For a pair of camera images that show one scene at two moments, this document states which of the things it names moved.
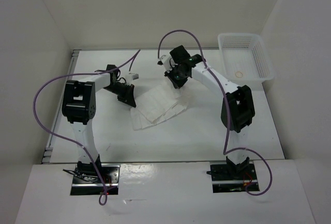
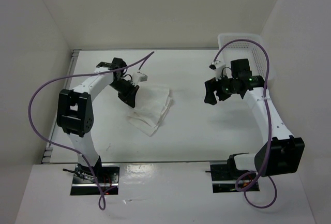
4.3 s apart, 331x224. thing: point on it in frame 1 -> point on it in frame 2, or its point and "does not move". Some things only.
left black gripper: [128, 97] does not move
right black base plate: [227, 178] does not move
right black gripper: [177, 84] -> [211, 85]
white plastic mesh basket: [244, 56] does not move
